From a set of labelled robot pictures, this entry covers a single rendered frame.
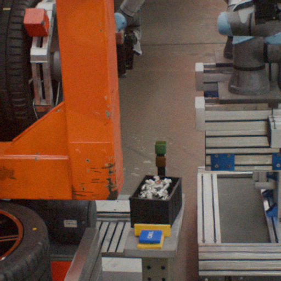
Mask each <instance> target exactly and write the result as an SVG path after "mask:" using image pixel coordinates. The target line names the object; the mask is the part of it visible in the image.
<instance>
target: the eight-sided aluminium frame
mask: <svg viewBox="0 0 281 281"><path fill-rule="evenodd" d="M37 8H44V9H45V10H46V12H47V15H48V18H49V20H50V24H49V33H48V36H46V37H44V39H43V48H40V40H41V37H33V38H32V46H31V48H30V62H31V67H32V73H33V85H34V91H35V108H36V113H37V115H38V116H39V118H40V119H41V118H43V116H44V115H45V114H47V113H48V112H50V111H51V110H53V109H54V102H53V93H52V79H51V72H50V45H51V40H52V32H53V23H54V16H55V13H56V4H55V0H44V1H42V2H41V3H38V5H37ZM39 64H43V77H44V89H45V96H46V98H45V99H43V98H42V86H41V80H40V68H39Z"/></svg>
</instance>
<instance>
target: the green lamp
mask: <svg viewBox="0 0 281 281"><path fill-rule="evenodd" d="M166 151H167V142H166V141H161V140H157V141H156V143H155V154H166Z"/></svg>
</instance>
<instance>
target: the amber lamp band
mask: <svg viewBox="0 0 281 281"><path fill-rule="evenodd" d="M155 161H156V167H166V165H167V154H166V155H165V157H158V156H157V155H156V158H155Z"/></svg>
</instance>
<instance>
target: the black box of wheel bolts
mask: <svg viewBox="0 0 281 281"><path fill-rule="evenodd" d="M129 201H130V219H131V228H134V224H166V225H171V228H172V226H173V224H174V222H175V219H176V217H177V215H178V213H179V212H180V210H181V208H182V177H176V176H160V175H143V177H142V179H141V180H140V181H139V183H138V184H137V186H136V188H135V189H134V190H133V192H132V193H131V195H130V197H129Z"/></svg>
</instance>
